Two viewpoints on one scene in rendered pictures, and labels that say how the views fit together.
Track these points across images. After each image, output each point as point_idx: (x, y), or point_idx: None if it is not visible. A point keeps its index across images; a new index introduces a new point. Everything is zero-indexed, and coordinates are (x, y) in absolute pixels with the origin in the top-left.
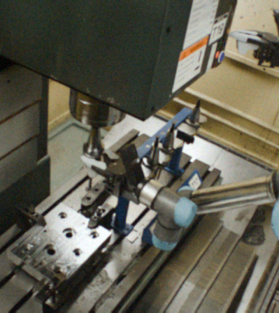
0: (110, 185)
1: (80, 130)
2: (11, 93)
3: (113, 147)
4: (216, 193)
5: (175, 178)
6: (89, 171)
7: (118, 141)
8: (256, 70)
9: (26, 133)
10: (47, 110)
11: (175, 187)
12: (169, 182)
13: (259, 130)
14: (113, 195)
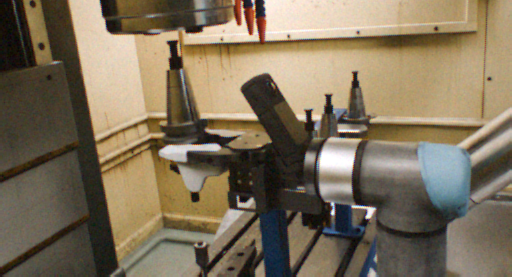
0: (241, 192)
1: (176, 246)
2: (6, 121)
3: (233, 227)
4: (489, 135)
5: (354, 246)
6: (185, 176)
7: (238, 218)
8: (423, 37)
9: (61, 212)
10: (99, 178)
11: (362, 254)
12: (347, 250)
13: (462, 136)
14: (254, 211)
